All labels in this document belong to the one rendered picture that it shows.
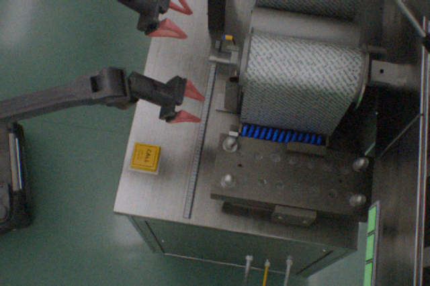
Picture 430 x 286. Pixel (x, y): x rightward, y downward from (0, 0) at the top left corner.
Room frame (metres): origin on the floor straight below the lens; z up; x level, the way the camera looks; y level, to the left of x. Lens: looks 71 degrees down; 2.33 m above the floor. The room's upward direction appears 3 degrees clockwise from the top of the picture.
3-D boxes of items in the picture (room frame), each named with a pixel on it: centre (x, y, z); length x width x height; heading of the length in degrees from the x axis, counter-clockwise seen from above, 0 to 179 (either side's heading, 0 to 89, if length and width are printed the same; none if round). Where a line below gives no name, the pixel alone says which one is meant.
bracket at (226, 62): (0.61, -0.02, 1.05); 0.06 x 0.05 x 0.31; 83
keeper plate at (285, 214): (0.28, -0.20, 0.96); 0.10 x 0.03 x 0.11; 83
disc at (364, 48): (0.54, -0.30, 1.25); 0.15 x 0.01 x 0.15; 173
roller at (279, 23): (0.68, -0.19, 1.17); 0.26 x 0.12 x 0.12; 83
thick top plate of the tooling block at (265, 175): (0.37, -0.19, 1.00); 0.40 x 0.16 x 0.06; 83
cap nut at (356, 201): (0.31, -0.35, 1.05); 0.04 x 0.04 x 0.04
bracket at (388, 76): (0.54, -0.35, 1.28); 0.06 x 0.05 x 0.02; 83
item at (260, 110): (0.50, -0.17, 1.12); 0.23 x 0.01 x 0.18; 83
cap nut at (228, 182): (0.35, -0.03, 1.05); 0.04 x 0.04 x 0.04
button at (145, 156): (0.44, 0.20, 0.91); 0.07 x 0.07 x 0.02; 83
